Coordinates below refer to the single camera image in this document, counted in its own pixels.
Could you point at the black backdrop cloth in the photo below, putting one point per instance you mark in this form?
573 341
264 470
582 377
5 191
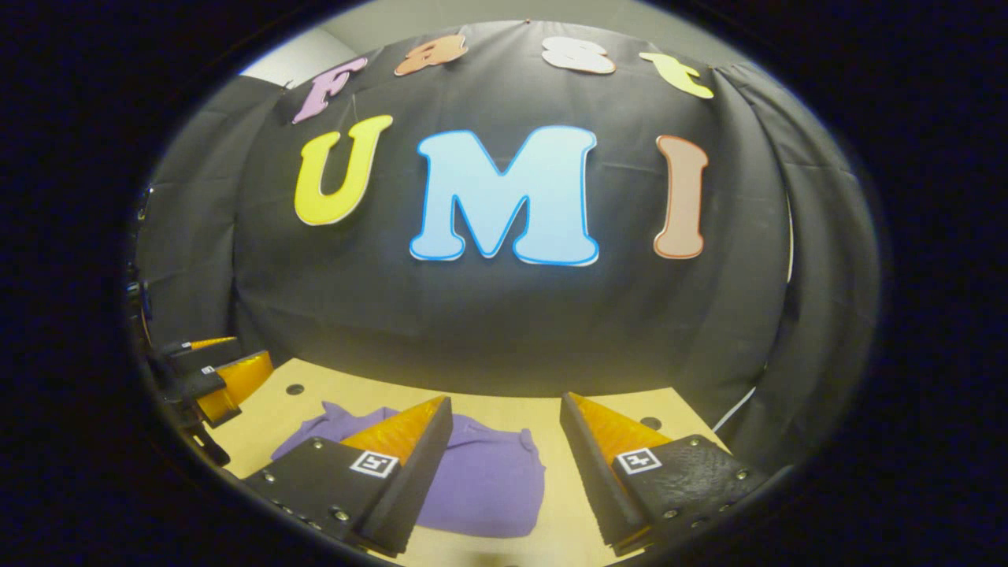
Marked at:
512 315

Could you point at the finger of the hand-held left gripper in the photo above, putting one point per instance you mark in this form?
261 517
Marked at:
197 354
236 382

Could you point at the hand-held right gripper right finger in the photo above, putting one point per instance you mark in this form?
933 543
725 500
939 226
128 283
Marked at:
602 484

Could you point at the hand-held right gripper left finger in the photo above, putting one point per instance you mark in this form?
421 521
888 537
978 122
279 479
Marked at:
413 480

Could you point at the purple button shirt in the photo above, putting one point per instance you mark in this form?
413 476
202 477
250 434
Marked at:
488 488

